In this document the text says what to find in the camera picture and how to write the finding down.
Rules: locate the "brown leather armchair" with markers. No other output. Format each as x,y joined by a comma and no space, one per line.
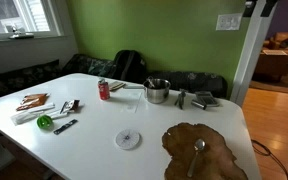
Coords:
285,39

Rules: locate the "brown snack wrapper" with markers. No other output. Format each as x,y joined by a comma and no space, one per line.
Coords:
70,106

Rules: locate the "dark metal pliers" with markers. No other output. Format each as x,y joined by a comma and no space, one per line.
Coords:
181,98

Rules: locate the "small windowsill object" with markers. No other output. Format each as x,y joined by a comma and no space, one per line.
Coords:
20,34

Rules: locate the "white door frame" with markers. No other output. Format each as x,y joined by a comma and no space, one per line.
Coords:
250,56

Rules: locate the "brown wooden slab mat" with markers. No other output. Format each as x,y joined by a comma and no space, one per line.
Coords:
214,156

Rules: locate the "green round toy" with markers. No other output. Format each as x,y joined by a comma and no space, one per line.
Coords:
44,122

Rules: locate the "small white wrapper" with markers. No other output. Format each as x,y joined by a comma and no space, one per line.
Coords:
59,114

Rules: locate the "black backpack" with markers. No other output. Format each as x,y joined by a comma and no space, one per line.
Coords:
129,66

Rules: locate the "silver metal spoon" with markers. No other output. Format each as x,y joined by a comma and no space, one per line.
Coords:
195,156

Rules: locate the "brown wooden chest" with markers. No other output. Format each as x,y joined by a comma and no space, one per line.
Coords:
272,65

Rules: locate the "white plastic packet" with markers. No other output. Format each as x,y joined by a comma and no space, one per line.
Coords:
29,115

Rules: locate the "dark cylindrical marker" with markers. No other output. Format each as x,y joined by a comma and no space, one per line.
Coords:
198,104

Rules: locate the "dark floral bench cushion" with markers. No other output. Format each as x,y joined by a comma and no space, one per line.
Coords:
17,80
197,83
87,65

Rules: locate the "tan card stack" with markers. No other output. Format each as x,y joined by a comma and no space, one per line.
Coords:
116,85

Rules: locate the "silver metal pot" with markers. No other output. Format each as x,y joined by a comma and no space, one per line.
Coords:
157,93

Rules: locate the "dark blue flat strip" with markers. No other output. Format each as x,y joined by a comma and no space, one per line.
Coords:
65,127

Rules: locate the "red soda can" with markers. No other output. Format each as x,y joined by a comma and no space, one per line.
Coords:
103,90

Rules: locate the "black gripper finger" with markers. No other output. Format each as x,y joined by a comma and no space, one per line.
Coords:
268,7
249,10

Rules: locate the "white framed window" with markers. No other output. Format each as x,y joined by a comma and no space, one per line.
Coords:
20,16

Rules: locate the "grey calculator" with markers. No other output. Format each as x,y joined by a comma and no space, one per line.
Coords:
206,98

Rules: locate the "white light switch plate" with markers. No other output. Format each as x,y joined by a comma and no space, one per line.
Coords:
229,22

